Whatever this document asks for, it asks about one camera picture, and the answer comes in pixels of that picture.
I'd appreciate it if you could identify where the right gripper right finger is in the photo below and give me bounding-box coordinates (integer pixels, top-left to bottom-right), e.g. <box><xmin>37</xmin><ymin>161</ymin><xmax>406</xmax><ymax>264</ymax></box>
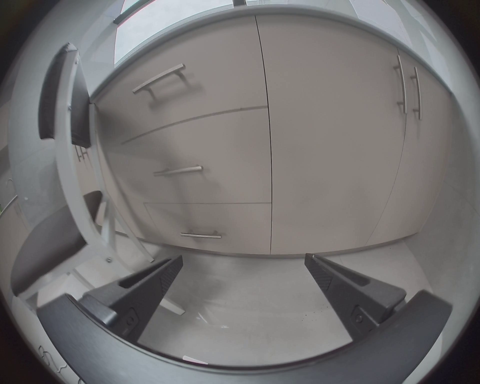
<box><xmin>304</xmin><ymin>253</ymin><xmax>407</xmax><ymax>343</ymax></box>

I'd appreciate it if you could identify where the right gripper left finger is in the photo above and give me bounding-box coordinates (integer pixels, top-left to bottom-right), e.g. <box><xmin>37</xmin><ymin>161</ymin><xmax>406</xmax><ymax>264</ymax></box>
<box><xmin>81</xmin><ymin>255</ymin><xmax>184</xmax><ymax>343</ymax></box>

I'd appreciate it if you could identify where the white chair with dark cushions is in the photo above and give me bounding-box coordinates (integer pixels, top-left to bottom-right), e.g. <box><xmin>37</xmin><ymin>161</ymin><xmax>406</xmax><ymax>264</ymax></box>
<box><xmin>10</xmin><ymin>42</ymin><xmax>186</xmax><ymax>316</ymax></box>

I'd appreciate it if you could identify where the beige cabinet with metal handles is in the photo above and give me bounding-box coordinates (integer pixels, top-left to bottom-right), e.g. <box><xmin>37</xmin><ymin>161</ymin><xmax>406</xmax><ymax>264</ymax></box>
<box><xmin>89</xmin><ymin>5</ymin><xmax>455</xmax><ymax>257</ymax></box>

